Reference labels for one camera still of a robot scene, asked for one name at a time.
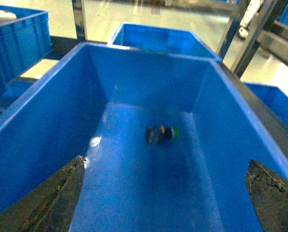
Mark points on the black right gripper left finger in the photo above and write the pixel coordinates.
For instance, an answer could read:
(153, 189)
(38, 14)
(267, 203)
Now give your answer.
(51, 206)

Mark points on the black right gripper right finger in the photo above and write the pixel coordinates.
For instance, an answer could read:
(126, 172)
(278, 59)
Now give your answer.
(268, 192)

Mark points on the green mushroom push button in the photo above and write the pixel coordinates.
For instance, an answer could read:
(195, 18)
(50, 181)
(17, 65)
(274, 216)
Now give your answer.
(157, 134)

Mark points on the blue bin holding green button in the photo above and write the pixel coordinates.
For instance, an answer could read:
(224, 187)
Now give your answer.
(97, 101)

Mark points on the blue bin behind target bin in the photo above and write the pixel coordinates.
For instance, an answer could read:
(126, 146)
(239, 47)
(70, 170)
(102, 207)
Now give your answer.
(158, 39)

